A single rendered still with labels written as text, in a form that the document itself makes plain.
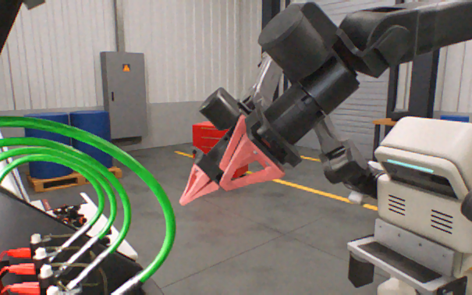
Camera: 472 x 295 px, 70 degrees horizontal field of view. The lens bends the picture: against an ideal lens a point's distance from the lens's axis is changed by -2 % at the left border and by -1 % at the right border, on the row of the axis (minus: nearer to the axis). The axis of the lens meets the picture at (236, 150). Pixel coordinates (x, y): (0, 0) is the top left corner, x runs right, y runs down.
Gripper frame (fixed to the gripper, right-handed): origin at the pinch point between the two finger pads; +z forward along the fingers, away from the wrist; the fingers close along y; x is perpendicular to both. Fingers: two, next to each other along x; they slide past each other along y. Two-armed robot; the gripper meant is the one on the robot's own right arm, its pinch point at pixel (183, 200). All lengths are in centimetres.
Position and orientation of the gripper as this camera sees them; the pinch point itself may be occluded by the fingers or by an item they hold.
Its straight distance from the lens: 67.1
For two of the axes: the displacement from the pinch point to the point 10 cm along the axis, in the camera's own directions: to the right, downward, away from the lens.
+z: -6.7, 7.4, -1.1
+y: -6.6, -6.5, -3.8
